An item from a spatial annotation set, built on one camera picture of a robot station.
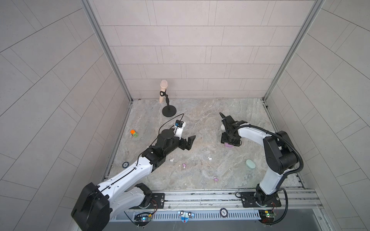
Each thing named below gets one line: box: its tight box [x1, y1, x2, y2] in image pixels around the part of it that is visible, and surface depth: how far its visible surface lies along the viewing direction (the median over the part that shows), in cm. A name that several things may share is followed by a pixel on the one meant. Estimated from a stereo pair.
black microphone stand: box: [159, 89, 177, 117], surface depth 110 cm
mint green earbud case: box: [245, 158, 256, 169], surface depth 84 cm
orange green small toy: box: [130, 129, 139, 138], surface depth 96 cm
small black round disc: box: [219, 207, 229, 218], surface depth 69 cm
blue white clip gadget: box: [177, 210, 195, 223], surface depth 67 cm
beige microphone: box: [158, 79, 169, 104], surface depth 91 cm
